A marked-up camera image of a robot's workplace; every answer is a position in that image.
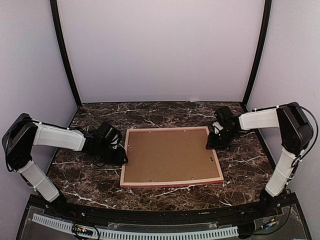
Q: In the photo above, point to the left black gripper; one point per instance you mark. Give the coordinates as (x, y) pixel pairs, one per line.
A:
(118, 158)

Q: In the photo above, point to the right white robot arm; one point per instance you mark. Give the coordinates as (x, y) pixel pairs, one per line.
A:
(296, 134)

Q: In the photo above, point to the black corner post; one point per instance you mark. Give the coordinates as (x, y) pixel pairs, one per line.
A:
(259, 51)
(63, 51)

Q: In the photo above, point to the small circuit board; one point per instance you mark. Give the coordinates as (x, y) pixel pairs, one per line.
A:
(79, 230)

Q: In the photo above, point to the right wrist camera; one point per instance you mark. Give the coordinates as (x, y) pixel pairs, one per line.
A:
(217, 128)

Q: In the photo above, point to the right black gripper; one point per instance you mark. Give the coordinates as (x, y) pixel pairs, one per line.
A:
(214, 144)

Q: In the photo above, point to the brown cardboard backing board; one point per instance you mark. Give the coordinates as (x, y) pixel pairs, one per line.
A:
(169, 157)

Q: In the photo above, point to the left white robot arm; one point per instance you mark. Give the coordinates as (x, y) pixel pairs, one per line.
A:
(26, 132)

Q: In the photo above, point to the grey slotted cable duct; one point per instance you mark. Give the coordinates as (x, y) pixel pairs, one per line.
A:
(99, 233)

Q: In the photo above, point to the left black corner post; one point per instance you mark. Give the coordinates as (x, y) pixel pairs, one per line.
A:
(63, 51)

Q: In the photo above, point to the right black corner post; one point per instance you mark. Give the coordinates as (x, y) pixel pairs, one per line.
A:
(259, 51)

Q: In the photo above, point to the black front rail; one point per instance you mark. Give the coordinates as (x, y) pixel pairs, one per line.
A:
(284, 220)

